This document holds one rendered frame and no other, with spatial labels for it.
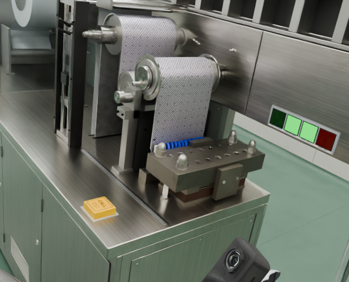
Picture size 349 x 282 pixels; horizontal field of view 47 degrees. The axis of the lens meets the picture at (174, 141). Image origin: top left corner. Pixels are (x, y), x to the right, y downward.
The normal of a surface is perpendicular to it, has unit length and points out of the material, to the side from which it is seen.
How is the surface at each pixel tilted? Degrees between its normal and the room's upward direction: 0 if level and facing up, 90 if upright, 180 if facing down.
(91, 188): 0
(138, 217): 0
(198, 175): 90
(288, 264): 0
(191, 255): 90
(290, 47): 90
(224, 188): 90
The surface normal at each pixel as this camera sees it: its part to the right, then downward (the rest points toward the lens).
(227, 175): 0.61, 0.39
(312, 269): 0.14, -0.91
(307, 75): -0.78, 0.14
